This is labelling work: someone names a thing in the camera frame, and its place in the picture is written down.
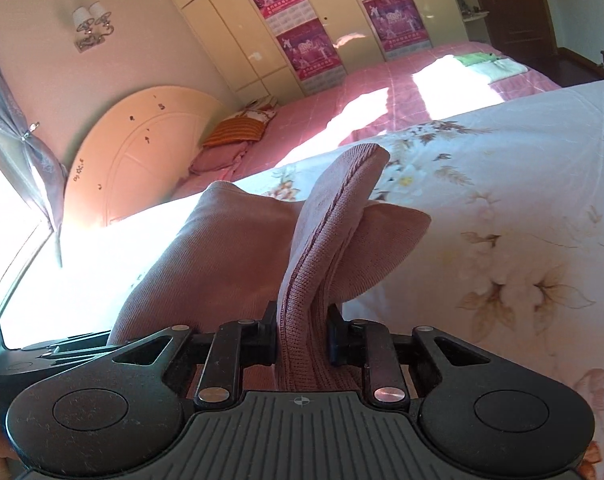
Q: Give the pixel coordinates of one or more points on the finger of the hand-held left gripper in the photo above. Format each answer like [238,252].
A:
[67,347]

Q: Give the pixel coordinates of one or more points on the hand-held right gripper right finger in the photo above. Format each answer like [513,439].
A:
[336,335]

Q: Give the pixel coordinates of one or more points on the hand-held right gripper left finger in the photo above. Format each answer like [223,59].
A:
[268,332]

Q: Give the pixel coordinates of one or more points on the pink knit sweater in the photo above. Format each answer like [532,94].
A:
[242,240]

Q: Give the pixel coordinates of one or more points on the pink pillow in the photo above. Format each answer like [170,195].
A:
[219,160]

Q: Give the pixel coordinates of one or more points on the grey patterned curtain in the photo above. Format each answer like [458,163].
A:
[22,150]

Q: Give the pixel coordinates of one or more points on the orange striped pillow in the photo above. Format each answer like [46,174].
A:
[234,132]

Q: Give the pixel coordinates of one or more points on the cream arched headboard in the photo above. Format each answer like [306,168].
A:
[142,150]

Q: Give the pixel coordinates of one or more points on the floral white quilt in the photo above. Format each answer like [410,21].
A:
[507,200]

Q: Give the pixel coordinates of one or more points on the floral pillow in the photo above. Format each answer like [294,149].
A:
[259,112]

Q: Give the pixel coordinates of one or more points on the pink checked bedspread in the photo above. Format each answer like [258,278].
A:
[382,90]

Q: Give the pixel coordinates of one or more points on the folded green cloth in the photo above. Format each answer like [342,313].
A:
[474,59]

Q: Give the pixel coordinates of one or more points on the cream wardrobe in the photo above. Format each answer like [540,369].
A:
[232,25]

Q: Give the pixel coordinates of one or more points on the folded white cloth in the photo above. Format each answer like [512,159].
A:
[499,70]

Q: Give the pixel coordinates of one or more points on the dark wooden door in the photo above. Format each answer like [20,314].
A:
[519,5]

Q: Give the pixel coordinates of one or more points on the double shade wall lamp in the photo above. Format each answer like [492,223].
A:
[92,22]

